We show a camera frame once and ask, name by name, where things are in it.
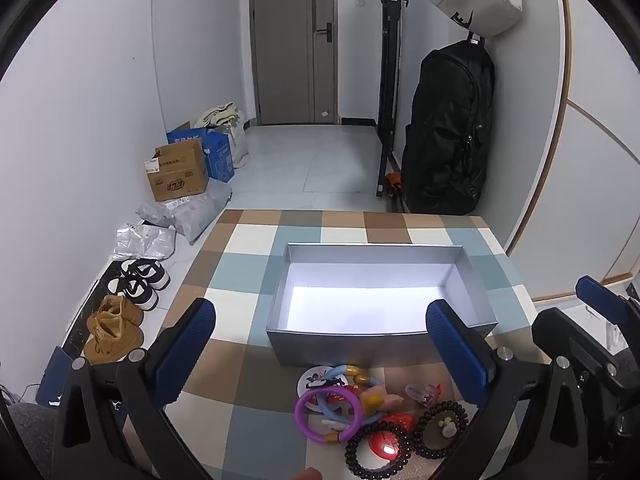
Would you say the white round badge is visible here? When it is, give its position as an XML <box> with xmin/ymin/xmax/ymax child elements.
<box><xmin>298</xmin><ymin>366</ymin><xmax>346</xmax><ymax>411</ymax></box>

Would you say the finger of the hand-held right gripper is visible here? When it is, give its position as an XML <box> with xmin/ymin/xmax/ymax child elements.
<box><xmin>531</xmin><ymin>307</ymin><xmax>640</xmax><ymax>396</ymax></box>
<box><xmin>575</xmin><ymin>275</ymin><xmax>640</xmax><ymax>351</ymax></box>

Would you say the tan boot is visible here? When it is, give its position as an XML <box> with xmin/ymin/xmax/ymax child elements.
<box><xmin>82</xmin><ymin>320</ymin><xmax>146</xmax><ymax>365</ymax></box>
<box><xmin>86</xmin><ymin>294</ymin><xmax>145</xmax><ymax>335</ymax></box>

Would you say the pink toy figure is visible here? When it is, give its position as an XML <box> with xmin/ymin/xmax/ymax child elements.
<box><xmin>360</xmin><ymin>387</ymin><xmax>406</xmax><ymax>417</ymax></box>

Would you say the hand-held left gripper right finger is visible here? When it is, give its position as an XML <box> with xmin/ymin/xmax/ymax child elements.
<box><xmin>425</xmin><ymin>299</ymin><xmax>608</xmax><ymax>480</ymax></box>

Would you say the white sack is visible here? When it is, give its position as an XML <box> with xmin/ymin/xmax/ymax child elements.
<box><xmin>220</xmin><ymin>110</ymin><xmax>250</xmax><ymax>169</ymax></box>

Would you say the black backpack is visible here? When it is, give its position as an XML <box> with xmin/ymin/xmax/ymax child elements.
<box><xmin>401</xmin><ymin>40</ymin><xmax>497</xmax><ymax>216</ymax></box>

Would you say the black hair tie with charm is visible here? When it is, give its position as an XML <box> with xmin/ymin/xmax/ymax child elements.
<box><xmin>412</xmin><ymin>400</ymin><xmax>469</xmax><ymax>460</ymax></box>

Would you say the brown cardboard box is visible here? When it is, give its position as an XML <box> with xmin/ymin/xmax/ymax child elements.
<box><xmin>145</xmin><ymin>139</ymin><xmax>210</xmax><ymax>202</ymax></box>

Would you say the blue ring with yellow beads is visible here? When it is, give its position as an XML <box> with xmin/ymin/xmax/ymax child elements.
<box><xmin>315</xmin><ymin>364</ymin><xmax>382</xmax><ymax>433</ymax></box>

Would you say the purple ring bracelet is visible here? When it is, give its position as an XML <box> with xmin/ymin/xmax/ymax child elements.
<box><xmin>294</xmin><ymin>386</ymin><xmax>363</xmax><ymax>443</ymax></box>

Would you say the grey rectangular box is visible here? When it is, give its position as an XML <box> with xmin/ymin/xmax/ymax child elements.
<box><xmin>265</xmin><ymin>242</ymin><xmax>499</xmax><ymax>368</ymax></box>

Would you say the dark blue shoe box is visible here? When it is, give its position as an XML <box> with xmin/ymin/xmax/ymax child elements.
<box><xmin>35</xmin><ymin>345</ymin><xmax>126</xmax><ymax>423</ymax></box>

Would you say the white cabinet with wooden trim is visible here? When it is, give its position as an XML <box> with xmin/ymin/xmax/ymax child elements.
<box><xmin>502</xmin><ymin>0</ymin><xmax>640</xmax><ymax>306</ymax></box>

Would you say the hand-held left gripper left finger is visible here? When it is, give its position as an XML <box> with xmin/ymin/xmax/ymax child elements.
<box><xmin>59</xmin><ymin>297</ymin><xmax>217</xmax><ymax>480</ymax></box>

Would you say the black tripod stand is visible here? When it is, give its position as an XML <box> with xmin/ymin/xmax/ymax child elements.
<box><xmin>375</xmin><ymin>0</ymin><xmax>407</xmax><ymax>200</ymax></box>

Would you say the black spiral hair tie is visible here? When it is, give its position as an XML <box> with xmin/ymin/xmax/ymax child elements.
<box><xmin>345</xmin><ymin>421</ymin><xmax>413</xmax><ymax>480</ymax></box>

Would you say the grey plastic package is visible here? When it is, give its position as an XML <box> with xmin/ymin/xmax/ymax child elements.
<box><xmin>137</xmin><ymin>180</ymin><xmax>233</xmax><ymax>246</ymax></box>

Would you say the blue cardboard box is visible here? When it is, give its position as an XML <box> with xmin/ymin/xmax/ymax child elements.
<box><xmin>166</xmin><ymin>120</ymin><xmax>236</xmax><ymax>183</ymax></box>

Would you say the clear pink hair clip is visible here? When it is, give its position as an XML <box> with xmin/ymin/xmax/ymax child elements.
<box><xmin>404</xmin><ymin>382</ymin><xmax>444</xmax><ymax>407</ymax></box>

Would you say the black and white sneaker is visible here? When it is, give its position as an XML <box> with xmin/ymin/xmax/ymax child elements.
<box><xmin>120</xmin><ymin>259</ymin><xmax>171</xmax><ymax>291</ymax></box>
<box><xmin>107</xmin><ymin>275</ymin><xmax>160</xmax><ymax>311</ymax></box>

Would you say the silver plastic bag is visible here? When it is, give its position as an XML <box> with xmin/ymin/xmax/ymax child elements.
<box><xmin>111</xmin><ymin>222</ymin><xmax>177</xmax><ymax>262</ymax></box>

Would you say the grey door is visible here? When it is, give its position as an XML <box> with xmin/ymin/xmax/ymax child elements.
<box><xmin>250</xmin><ymin>0</ymin><xmax>337</xmax><ymax>126</ymax></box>

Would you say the red round badge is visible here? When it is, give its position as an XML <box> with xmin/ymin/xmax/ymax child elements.
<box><xmin>370</xmin><ymin>412</ymin><xmax>418</xmax><ymax>461</ymax></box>

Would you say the checkered table cloth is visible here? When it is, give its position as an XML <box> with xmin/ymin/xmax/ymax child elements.
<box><xmin>115</xmin><ymin>209</ymin><xmax>538</xmax><ymax>480</ymax></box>

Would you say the beige folded cloth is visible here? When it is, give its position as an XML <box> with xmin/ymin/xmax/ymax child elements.
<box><xmin>194</xmin><ymin>102</ymin><xmax>242</xmax><ymax>129</ymax></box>

